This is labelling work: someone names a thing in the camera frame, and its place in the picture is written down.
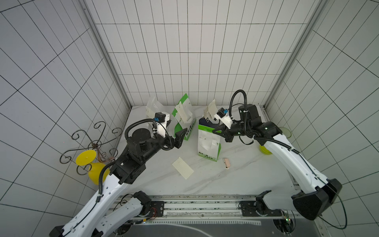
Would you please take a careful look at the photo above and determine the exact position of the green white bag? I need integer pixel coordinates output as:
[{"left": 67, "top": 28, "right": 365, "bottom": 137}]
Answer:
[
  {"left": 197, "top": 117, "right": 221, "bottom": 162},
  {"left": 172, "top": 94, "right": 196, "bottom": 140}
]

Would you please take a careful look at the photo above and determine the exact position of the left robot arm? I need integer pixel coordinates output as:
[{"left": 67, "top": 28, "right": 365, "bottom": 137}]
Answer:
[{"left": 49, "top": 118, "right": 188, "bottom": 237}]

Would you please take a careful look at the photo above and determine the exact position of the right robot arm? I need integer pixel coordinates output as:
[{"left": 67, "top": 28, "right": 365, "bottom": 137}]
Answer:
[{"left": 209, "top": 89, "right": 342, "bottom": 220}]

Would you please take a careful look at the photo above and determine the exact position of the lime green bowl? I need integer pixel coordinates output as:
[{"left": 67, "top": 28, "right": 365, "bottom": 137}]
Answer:
[{"left": 260, "top": 145, "right": 272, "bottom": 155}]

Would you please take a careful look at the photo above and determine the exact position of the clear green plastic cup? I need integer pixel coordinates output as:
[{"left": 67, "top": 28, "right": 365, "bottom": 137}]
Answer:
[{"left": 279, "top": 127, "right": 292, "bottom": 139}]

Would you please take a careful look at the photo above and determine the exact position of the yellow plastic goblet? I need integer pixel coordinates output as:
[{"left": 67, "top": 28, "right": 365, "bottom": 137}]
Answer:
[{"left": 76, "top": 150, "right": 105, "bottom": 185}]

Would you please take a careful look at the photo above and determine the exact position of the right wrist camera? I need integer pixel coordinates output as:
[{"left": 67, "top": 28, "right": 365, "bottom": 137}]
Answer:
[{"left": 214, "top": 108, "right": 234, "bottom": 129}]

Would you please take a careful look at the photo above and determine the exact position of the black wire scroll stand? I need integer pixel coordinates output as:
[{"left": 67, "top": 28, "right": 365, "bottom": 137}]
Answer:
[{"left": 59, "top": 121, "right": 122, "bottom": 165}]

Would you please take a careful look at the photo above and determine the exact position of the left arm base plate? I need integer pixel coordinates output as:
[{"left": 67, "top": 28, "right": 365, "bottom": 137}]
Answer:
[{"left": 137, "top": 201, "right": 165, "bottom": 218}]

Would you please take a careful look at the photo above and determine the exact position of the aluminium mounting rail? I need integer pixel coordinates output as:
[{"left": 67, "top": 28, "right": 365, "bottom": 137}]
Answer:
[{"left": 84, "top": 195, "right": 322, "bottom": 221}]

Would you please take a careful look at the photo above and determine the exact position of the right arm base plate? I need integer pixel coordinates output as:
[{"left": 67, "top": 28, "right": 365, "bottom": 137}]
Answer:
[{"left": 238, "top": 201, "right": 283, "bottom": 217}]

